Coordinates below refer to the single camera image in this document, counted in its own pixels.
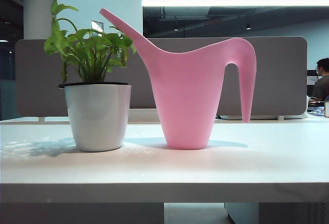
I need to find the pink plastic watering can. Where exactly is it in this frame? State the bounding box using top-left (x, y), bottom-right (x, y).
top-left (99, 8), bottom-right (257, 150)

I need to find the white glossy plant pot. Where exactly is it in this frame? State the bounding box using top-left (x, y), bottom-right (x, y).
top-left (64, 84), bottom-right (132, 153)

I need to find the green leafy plant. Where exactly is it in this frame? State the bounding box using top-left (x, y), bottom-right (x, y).
top-left (43, 0), bottom-right (137, 83)

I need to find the grey fabric desk divider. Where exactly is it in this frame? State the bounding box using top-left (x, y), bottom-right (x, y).
top-left (14, 36), bottom-right (308, 118)

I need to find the black inner pot rim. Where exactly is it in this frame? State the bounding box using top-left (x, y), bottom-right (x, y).
top-left (58, 81), bottom-right (129, 89)

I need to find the long ceiling light strip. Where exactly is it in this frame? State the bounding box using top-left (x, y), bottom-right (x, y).
top-left (142, 0), bottom-right (329, 7)

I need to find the computer monitor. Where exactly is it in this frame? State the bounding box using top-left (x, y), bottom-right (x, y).
top-left (307, 69), bottom-right (319, 98)

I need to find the white round pillar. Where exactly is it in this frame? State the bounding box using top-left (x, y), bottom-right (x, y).
top-left (23, 0), bottom-right (57, 40)

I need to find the seated person in dark shirt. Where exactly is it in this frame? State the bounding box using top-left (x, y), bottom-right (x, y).
top-left (309, 58), bottom-right (329, 104)

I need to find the grey cabinet under table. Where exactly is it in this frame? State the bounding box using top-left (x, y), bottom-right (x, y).
top-left (224, 202), bottom-right (329, 224)

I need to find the small wall sign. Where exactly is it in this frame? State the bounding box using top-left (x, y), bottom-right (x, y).
top-left (90, 20), bottom-right (104, 32)

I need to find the white divider base rail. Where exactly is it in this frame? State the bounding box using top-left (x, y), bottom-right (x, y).
top-left (215, 113), bottom-right (308, 121)

